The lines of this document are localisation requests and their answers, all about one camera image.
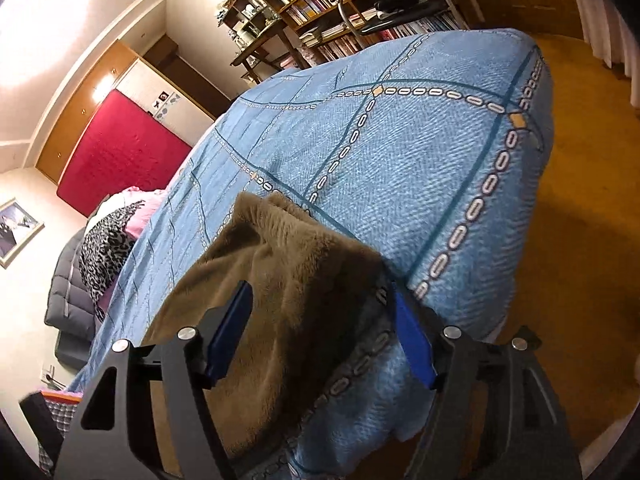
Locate brown fleece pants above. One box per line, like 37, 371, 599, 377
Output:
143, 192, 382, 460

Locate leopard print blanket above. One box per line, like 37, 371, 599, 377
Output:
79, 200, 143, 326

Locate wooden bookshelf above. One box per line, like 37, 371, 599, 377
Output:
266, 0, 468, 66

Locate pink pillow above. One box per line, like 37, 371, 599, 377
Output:
106, 186, 167, 240

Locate red headboard panel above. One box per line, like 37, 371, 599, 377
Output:
56, 90, 191, 217

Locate blue patterned bedspread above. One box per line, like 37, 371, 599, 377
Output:
67, 27, 556, 478

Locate plaid cloth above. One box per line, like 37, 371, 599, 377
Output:
38, 390, 82, 476

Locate framed wall picture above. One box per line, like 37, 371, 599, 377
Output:
0, 198, 44, 269

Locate cream curtain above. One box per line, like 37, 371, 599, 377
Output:
576, 0, 639, 84

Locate grey puffer jacket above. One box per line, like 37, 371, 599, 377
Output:
43, 229, 96, 370

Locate wooden side shelf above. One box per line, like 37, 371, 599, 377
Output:
216, 0, 309, 84

